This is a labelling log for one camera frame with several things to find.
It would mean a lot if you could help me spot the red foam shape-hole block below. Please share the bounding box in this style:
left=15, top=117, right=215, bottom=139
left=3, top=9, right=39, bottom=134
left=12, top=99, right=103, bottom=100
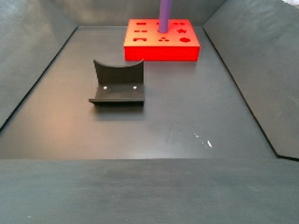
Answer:
left=124, top=19, right=201, bottom=61

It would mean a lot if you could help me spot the purple round cylinder peg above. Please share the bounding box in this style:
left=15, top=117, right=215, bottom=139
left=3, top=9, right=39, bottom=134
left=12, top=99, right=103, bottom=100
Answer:
left=159, top=0, right=172, bottom=33

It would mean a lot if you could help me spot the black curved cradle holder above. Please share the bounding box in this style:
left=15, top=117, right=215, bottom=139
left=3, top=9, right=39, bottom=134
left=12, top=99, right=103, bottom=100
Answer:
left=88, top=60, right=145, bottom=104

